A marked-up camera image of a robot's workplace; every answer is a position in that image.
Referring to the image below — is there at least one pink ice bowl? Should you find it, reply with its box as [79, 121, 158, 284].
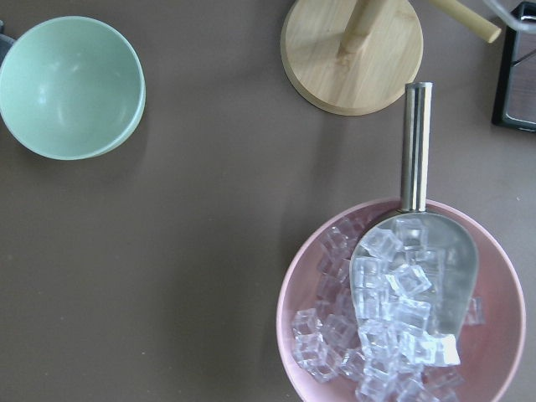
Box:
[275, 198, 528, 402]

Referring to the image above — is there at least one black framed box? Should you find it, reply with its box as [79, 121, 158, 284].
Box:
[492, 27, 535, 132]

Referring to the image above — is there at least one grey folded cloth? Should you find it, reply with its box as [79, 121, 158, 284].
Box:
[0, 21, 15, 64]

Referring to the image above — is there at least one clear ice cubes pile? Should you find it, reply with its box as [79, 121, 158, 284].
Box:
[291, 218, 485, 401]

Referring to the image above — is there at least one wooden stand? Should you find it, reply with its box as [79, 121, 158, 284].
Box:
[280, 0, 503, 117]

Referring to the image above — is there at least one green bowl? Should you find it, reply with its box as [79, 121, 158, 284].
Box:
[1, 16, 146, 160]

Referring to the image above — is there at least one steel ice scoop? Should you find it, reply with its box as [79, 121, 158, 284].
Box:
[350, 82, 479, 336]

